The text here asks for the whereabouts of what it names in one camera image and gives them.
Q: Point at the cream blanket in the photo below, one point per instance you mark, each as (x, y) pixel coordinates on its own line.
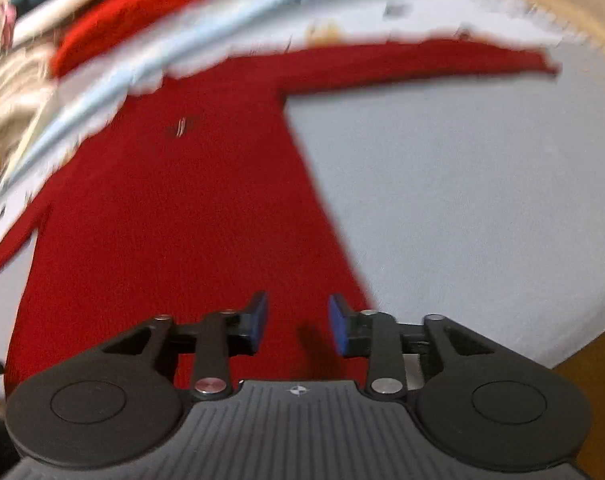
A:
(12, 95)

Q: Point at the red knit pillow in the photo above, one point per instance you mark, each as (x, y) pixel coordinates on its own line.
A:
(127, 15)

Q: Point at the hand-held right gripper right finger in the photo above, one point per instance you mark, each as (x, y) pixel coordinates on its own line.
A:
(337, 325)

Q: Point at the light blue quilt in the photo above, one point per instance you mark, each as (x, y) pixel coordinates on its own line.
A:
(132, 75)

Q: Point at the grey bed sheet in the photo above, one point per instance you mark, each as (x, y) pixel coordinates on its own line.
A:
(457, 185)

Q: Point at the red knit sweater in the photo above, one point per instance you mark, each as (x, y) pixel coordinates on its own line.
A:
(182, 210)

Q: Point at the white printed sheet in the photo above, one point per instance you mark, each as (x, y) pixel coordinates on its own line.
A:
(432, 15)

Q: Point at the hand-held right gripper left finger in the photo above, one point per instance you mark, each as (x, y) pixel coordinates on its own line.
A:
(260, 322)

